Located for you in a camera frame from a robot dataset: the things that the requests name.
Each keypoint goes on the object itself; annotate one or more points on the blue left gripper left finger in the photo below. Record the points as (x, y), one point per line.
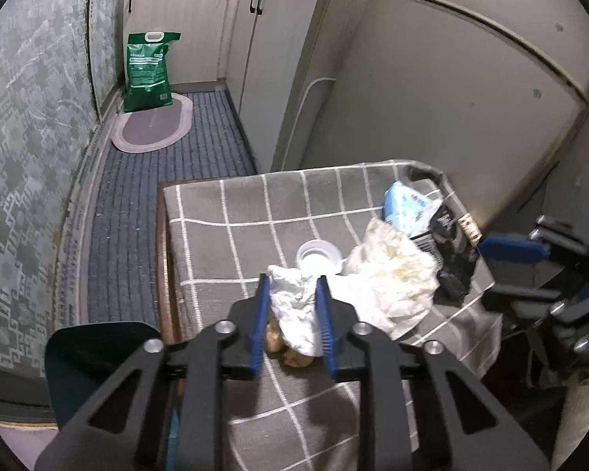
(251, 316)

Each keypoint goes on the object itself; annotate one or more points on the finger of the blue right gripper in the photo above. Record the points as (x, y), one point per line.
(513, 248)

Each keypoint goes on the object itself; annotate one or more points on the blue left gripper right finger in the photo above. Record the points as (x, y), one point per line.
(336, 320)

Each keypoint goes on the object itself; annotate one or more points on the black snack wrapper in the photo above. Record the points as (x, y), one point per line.
(455, 256)

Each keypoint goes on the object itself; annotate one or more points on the cream plastic bag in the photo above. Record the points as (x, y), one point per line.
(388, 280)

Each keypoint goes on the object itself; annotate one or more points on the blue tissue pack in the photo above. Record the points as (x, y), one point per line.
(408, 211)

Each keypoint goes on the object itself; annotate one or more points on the brown nut shell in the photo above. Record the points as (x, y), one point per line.
(296, 360)

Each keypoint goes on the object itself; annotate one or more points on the teal trash bin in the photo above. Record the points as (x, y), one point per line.
(78, 360)

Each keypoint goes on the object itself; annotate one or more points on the white kitchen cabinet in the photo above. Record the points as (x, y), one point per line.
(277, 59)

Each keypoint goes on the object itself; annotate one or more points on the grey checked tablecloth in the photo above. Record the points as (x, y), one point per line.
(223, 235)

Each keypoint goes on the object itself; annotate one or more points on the blue striped floor mat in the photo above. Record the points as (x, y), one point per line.
(130, 209)

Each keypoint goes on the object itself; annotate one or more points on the white refrigerator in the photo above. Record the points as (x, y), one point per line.
(485, 90)

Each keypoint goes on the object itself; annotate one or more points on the oval purple floor mat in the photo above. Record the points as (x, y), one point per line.
(154, 129)

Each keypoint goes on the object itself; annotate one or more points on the green rice bag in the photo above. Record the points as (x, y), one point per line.
(147, 81)

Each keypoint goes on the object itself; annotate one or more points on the frosted patterned sliding door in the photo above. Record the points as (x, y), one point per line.
(60, 63)

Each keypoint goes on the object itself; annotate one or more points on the white plastic ring lid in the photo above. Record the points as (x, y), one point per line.
(319, 257)

